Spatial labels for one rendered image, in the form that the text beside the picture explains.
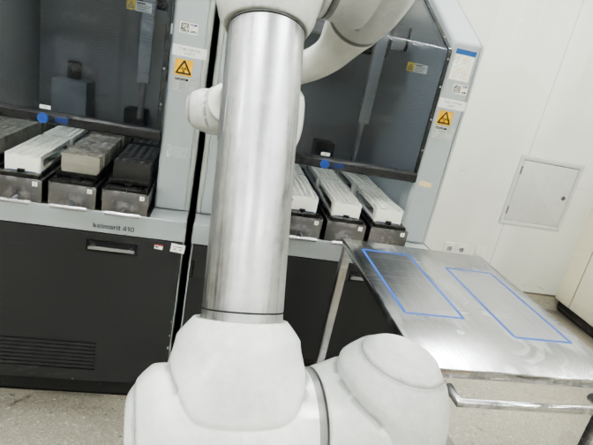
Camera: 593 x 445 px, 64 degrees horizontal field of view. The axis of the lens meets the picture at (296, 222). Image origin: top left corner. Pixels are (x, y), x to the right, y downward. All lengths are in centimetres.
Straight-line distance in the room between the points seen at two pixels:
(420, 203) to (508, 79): 149
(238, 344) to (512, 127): 277
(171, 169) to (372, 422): 117
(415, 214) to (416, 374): 121
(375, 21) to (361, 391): 51
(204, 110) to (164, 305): 76
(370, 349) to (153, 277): 112
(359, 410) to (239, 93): 40
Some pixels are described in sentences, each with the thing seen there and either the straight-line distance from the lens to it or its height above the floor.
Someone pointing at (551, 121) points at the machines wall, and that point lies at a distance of 329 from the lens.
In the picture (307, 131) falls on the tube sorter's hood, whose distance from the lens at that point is 156.
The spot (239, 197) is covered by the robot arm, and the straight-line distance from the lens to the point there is 56.
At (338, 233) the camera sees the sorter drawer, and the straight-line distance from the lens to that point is 159.
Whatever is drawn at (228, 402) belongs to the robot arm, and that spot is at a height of 94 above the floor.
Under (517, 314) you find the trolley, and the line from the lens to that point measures 126.
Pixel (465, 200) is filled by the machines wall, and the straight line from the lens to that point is 313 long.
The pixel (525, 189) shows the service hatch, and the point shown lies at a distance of 331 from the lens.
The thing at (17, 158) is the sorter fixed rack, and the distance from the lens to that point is 163.
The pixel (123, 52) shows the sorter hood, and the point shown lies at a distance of 154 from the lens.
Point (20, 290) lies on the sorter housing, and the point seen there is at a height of 43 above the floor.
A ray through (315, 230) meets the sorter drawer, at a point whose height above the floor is 77.
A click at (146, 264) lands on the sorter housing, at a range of 161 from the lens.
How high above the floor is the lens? 128
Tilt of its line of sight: 19 degrees down
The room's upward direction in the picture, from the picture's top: 12 degrees clockwise
